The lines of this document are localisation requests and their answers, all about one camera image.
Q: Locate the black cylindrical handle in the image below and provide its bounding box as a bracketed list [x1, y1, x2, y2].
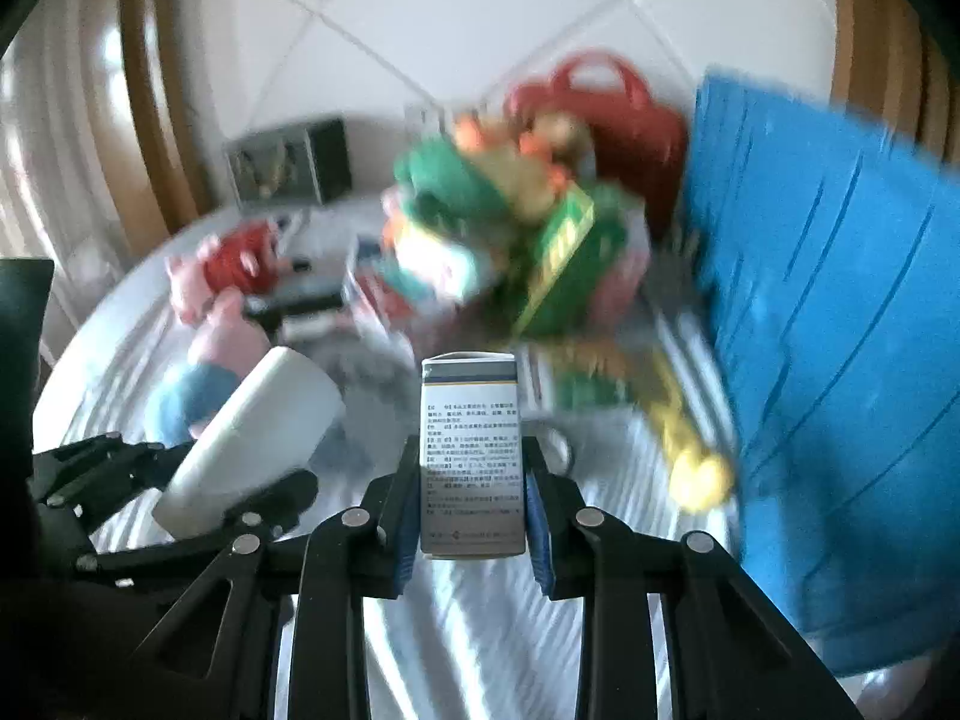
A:
[242, 291, 347, 321]

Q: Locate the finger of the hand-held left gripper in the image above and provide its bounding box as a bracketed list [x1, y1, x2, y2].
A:
[73, 467, 321, 580]
[30, 433, 194, 520]

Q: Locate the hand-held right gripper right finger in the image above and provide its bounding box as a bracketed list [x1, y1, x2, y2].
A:
[523, 437, 865, 720]

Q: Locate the blue plastic storage bin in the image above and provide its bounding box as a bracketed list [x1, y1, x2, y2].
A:
[688, 71, 960, 682]

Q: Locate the pig plush blue shirt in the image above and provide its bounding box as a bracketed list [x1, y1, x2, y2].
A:
[145, 291, 272, 445]

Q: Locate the white curtain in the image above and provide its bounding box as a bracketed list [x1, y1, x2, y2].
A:
[0, 30, 136, 391]

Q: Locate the pig plush red dress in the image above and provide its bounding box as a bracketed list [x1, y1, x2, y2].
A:
[167, 220, 302, 325]

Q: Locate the white grey medicine box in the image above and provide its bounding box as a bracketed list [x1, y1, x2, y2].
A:
[418, 350, 527, 561]

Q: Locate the white plastic bottle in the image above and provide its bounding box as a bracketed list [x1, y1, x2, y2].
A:
[152, 346, 347, 542]

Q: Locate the dark gift box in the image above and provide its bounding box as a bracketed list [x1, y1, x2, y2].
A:
[223, 117, 353, 206]

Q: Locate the brown wooden pillar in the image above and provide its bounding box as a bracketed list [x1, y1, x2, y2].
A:
[81, 0, 220, 242]
[825, 0, 960, 155]

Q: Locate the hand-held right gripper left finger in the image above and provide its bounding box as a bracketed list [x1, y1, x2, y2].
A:
[135, 433, 422, 720]

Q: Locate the green frog plush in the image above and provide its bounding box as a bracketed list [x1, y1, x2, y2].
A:
[381, 141, 527, 302]

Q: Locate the green carton box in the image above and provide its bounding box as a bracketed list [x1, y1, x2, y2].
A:
[516, 186, 632, 340]

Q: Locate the red plastic carry case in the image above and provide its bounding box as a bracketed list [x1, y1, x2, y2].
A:
[505, 51, 689, 242]

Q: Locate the brown teddy plush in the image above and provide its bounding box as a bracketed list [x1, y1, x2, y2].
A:
[523, 111, 595, 167]

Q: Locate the yellow duck stick toy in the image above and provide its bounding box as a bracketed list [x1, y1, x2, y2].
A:
[643, 349, 737, 516]

